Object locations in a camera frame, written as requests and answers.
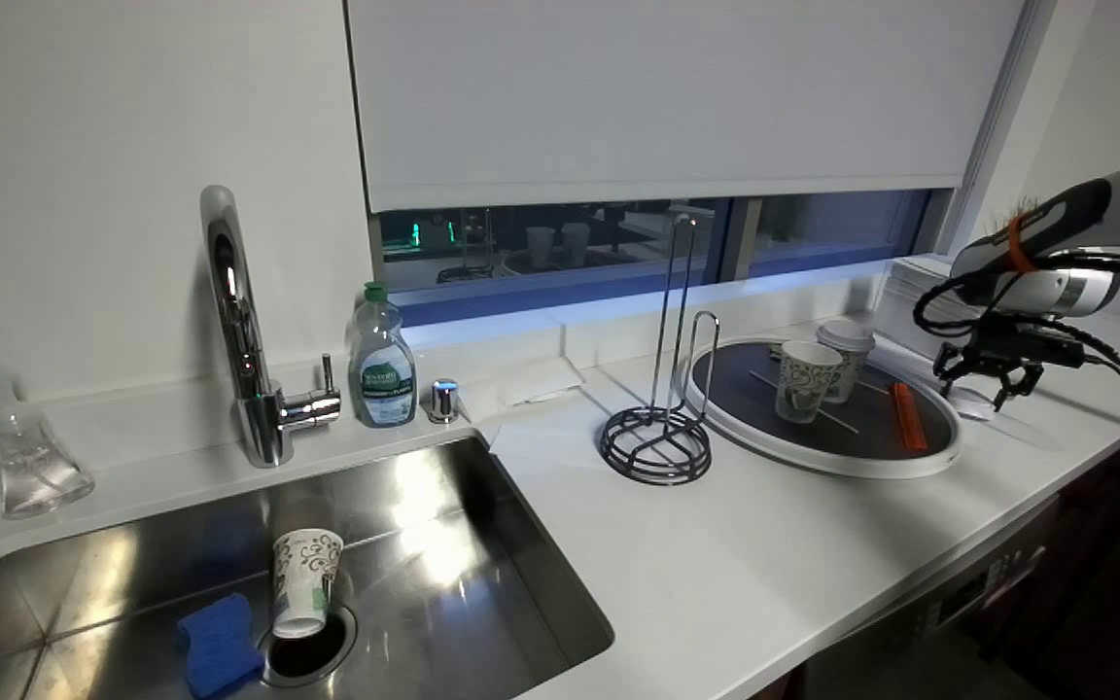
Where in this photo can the round black white-rimmed tray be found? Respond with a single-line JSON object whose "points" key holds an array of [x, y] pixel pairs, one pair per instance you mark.
{"points": [[858, 438]]}

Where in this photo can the green dish soap bottle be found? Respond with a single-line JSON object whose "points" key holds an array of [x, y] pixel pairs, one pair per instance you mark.
{"points": [[382, 371]]}

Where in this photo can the white plastic cup lid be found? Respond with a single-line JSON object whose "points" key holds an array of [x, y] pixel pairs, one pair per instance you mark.
{"points": [[975, 401]]}

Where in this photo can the paper cup in sink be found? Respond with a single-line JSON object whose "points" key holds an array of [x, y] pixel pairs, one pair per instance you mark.
{"points": [[303, 582]]}

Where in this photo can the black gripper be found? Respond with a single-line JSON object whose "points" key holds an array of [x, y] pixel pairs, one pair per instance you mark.
{"points": [[1000, 353]]}

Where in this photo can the chrome kitchen faucet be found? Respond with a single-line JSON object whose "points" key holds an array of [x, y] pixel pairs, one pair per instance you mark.
{"points": [[263, 414]]}

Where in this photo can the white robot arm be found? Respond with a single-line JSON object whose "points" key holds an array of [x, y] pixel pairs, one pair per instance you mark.
{"points": [[1007, 292]]}

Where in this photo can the white roller blind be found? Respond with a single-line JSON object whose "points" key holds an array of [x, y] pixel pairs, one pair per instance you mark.
{"points": [[508, 104]]}

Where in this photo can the lidded patterned paper cup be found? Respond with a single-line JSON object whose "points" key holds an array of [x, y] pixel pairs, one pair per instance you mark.
{"points": [[854, 344]]}

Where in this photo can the blue sponge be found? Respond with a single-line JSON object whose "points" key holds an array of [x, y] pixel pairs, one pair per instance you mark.
{"points": [[218, 650]]}

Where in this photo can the stainless steel sink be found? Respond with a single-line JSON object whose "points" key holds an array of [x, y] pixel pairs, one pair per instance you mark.
{"points": [[449, 587]]}

